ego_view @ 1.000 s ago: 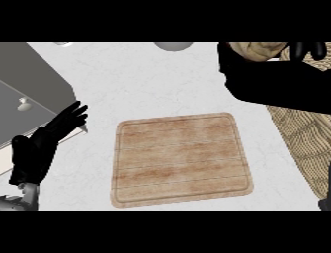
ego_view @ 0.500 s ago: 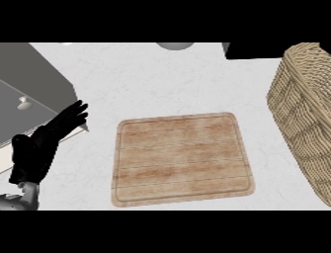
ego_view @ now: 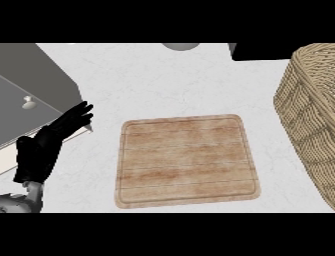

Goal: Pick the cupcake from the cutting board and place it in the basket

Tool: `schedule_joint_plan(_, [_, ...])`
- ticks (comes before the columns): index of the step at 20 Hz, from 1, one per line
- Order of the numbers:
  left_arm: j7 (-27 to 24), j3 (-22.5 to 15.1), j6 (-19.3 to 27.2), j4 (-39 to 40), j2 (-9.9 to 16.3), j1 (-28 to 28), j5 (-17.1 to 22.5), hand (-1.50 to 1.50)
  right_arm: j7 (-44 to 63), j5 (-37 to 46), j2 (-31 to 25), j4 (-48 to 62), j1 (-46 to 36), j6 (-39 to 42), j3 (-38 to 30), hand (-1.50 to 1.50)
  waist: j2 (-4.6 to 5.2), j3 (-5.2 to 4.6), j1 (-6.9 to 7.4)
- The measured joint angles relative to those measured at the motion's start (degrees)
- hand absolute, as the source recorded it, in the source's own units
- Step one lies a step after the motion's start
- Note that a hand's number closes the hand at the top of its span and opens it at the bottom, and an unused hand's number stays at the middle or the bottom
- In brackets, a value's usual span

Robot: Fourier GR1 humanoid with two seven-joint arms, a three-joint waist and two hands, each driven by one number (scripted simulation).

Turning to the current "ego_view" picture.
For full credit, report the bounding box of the grey round object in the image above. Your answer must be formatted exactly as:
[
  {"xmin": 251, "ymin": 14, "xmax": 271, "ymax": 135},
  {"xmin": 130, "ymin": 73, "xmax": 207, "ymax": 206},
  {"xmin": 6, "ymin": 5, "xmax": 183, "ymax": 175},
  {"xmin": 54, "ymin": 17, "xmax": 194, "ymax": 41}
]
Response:
[{"xmin": 161, "ymin": 42, "xmax": 201, "ymax": 52}]

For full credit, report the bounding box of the black appliance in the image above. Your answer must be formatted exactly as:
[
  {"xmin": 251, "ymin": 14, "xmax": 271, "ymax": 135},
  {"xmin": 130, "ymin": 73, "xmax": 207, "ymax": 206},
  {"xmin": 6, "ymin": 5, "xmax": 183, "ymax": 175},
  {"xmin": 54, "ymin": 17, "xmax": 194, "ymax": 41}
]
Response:
[{"xmin": 228, "ymin": 42, "xmax": 321, "ymax": 62}]

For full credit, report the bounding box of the pale door knob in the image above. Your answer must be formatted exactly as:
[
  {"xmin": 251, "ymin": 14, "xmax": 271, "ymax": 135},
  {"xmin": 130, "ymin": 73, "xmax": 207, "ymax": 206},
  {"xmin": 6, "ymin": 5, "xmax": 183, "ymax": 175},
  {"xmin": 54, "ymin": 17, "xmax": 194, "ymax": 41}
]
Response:
[{"xmin": 21, "ymin": 95, "xmax": 39, "ymax": 111}]

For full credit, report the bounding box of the tan wicker basket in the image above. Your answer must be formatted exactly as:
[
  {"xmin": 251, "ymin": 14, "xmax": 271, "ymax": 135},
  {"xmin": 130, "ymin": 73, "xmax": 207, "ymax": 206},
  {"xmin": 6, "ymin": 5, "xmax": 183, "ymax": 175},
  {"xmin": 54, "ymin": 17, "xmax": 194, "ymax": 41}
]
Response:
[{"xmin": 272, "ymin": 42, "xmax": 335, "ymax": 214}]

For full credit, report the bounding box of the grey cabinet door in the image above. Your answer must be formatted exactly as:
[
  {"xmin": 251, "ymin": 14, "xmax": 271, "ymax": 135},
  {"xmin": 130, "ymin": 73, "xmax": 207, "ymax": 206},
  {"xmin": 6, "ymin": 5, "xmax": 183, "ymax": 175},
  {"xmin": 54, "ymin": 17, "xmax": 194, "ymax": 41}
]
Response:
[{"xmin": 0, "ymin": 42, "xmax": 95, "ymax": 186}]

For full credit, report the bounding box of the wooden cutting board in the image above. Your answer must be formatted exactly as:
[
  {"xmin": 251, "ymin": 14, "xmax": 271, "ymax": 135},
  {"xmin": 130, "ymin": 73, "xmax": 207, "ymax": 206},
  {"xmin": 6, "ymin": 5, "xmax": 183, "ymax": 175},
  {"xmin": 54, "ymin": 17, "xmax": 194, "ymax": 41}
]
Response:
[{"xmin": 113, "ymin": 113, "xmax": 263, "ymax": 210}]

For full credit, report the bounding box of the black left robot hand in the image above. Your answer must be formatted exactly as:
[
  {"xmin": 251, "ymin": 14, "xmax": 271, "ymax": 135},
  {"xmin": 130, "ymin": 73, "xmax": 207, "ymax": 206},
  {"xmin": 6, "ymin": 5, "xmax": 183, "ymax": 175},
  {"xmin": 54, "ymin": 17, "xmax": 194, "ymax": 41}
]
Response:
[{"xmin": 12, "ymin": 100, "xmax": 96, "ymax": 185}]

